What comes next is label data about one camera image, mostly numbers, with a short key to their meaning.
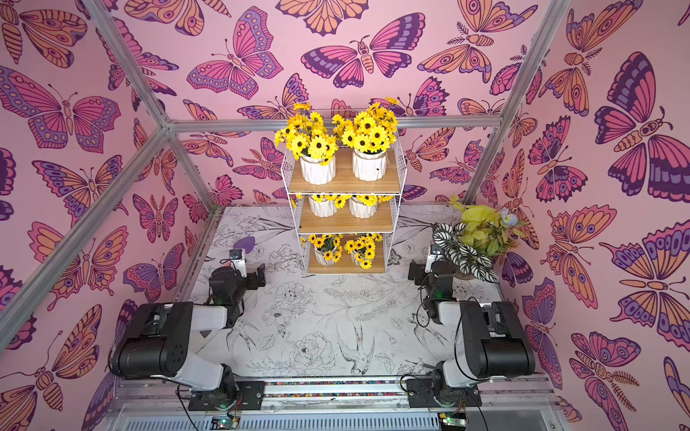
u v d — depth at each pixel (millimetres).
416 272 850
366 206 785
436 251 797
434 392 729
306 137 556
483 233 784
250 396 735
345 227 833
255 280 854
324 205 806
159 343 450
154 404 737
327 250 926
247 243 1095
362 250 908
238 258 812
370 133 570
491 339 443
